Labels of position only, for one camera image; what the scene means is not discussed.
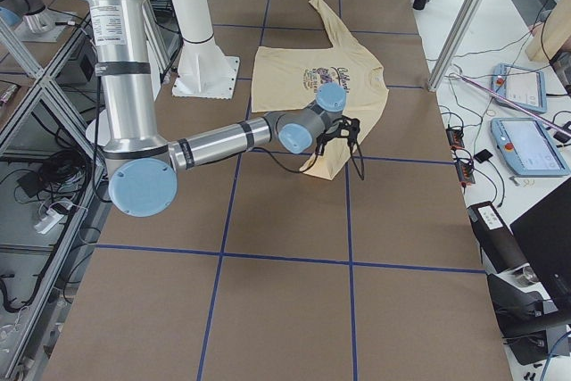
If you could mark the near blue teach pendant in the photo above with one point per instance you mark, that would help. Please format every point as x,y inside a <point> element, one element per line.
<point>527,148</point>

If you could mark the black monitor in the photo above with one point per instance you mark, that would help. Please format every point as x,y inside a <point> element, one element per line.
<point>543,235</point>

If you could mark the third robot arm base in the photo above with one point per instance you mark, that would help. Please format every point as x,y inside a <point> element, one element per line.
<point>31,20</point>

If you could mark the far blue teach pendant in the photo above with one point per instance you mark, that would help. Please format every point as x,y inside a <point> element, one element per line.
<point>522,86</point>

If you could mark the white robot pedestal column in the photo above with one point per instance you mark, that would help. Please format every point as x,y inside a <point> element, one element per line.
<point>203,69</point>

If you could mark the cream yellow long-sleeve shirt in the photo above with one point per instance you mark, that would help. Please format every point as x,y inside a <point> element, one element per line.
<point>287,79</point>

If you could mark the blue teach pendant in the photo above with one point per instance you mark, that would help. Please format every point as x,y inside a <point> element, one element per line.
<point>522,86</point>
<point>527,148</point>

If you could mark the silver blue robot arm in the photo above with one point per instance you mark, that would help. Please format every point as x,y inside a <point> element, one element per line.
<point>143,165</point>

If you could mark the metal stick green handle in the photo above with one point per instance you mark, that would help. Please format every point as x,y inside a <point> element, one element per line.
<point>511,104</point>

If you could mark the aluminium frame post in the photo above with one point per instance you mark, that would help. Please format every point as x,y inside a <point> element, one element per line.
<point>451,45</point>

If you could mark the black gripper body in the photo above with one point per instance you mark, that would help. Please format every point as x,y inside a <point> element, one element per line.
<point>322,145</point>

